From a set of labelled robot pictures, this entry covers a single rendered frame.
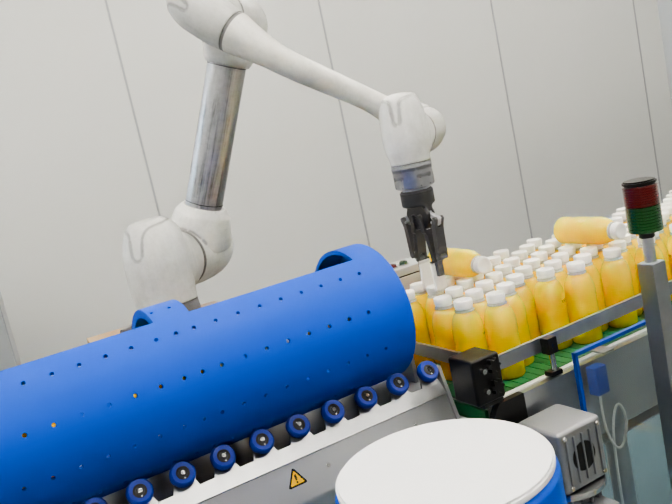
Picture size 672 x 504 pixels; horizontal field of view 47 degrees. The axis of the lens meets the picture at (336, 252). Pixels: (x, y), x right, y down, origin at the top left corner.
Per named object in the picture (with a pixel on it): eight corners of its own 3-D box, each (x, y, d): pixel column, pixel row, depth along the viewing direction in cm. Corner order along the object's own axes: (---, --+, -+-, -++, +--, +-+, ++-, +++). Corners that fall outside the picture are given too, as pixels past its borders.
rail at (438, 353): (377, 344, 185) (374, 333, 184) (380, 343, 185) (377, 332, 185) (488, 373, 150) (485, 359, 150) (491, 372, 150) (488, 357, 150)
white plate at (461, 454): (480, 401, 115) (482, 408, 115) (307, 463, 106) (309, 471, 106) (603, 464, 89) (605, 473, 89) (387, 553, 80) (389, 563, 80)
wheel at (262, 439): (244, 436, 138) (245, 432, 136) (266, 427, 140) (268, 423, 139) (254, 459, 136) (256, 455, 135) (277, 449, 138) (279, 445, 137)
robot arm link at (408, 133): (428, 161, 164) (441, 154, 176) (414, 88, 162) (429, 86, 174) (381, 170, 168) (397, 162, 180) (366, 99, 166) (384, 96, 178)
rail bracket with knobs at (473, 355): (450, 405, 152) (440, 355, 150) (478, 392, 155) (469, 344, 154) (483, 416, 143) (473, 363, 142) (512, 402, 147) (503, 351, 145)
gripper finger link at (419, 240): (412, 216, 172) (409, 215, 174) (416, 263, 176) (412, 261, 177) (426, 212, 174) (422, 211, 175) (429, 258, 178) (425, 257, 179)
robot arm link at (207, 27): (234, 2, 171) (259, 9, 184) (169, -36, 175) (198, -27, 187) (209, 55, 176) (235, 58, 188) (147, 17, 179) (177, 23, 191)
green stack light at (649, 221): (621, 234, 148) (617, 209, 148) (643, 226, 151) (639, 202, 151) (649, 235, 143) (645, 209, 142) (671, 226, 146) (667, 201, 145)
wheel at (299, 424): (280, 421, 142) (283, 417, 140) (302, 412, 144) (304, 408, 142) (291, 443, 140) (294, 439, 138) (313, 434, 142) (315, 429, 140)
